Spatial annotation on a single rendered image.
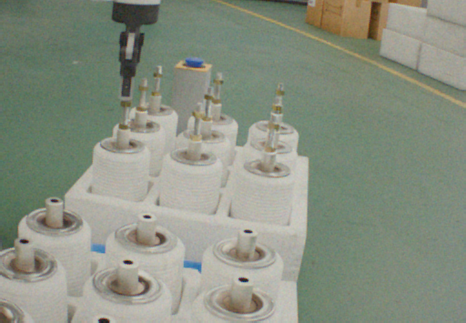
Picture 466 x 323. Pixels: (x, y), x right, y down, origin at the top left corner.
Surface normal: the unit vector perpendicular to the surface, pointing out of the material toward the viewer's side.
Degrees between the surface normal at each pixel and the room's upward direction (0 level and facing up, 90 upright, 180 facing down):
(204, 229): 90
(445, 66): 90
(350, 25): 90
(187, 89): 90
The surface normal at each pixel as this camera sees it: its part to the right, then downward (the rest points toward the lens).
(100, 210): -0.11, 0.30
